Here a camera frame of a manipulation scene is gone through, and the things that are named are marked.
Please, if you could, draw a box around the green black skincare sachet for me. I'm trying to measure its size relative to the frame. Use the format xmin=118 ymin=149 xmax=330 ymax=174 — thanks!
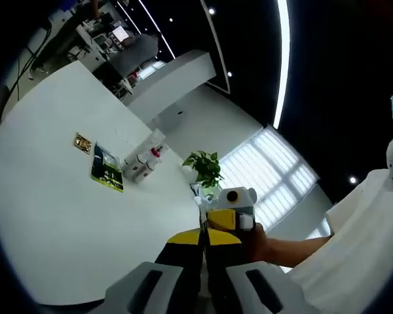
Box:
xmin=90 ymin=141 xmax=124 ymax=194

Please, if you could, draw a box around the long ceiling light strip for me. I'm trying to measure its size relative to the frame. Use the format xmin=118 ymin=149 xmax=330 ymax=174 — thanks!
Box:
xmin=273 ymin=0 xmax=291 ymax=128

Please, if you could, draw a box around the gold skincare sachet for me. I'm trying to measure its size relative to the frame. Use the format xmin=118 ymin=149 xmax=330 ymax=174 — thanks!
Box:
xmin=73 ymin=132 xmax=93 ymax=154

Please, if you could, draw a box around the person's right hand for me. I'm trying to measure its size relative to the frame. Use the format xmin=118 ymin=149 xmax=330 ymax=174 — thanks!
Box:
xmin=242 ymin=222 xmax=274 ymax=262

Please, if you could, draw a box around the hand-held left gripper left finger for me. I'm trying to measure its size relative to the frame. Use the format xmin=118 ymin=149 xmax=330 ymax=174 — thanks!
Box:
xmin=100 ymin=228 xmax=206 ymax=314

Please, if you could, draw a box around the white red-collared skincare bottle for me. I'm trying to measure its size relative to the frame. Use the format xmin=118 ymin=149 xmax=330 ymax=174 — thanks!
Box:
xmin=143 ymin=143 xmax=170 ymax=171

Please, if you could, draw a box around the potted green plant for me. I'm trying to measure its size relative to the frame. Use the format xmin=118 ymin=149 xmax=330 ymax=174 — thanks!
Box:
xmin=182 ymin=150 xmax=224 ymax=189

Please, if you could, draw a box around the white skincare tube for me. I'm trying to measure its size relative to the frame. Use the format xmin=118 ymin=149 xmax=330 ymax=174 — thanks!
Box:
xmin=126 ymin=128 xmax=167 ymax=164

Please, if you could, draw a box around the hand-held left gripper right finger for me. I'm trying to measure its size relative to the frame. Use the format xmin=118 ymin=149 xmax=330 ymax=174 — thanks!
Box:
xmin=205 ymin=228 xmax=318 ymax=314

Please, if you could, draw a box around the whiteboard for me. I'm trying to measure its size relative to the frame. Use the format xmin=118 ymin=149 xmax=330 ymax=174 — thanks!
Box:
xmin=157 ymin=107 xmax=187 ymax=131

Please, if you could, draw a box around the person's white shirt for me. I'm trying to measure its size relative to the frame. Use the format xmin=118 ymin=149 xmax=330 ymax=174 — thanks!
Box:
xmin=290 ymin=168 xmax=393 ymax=314

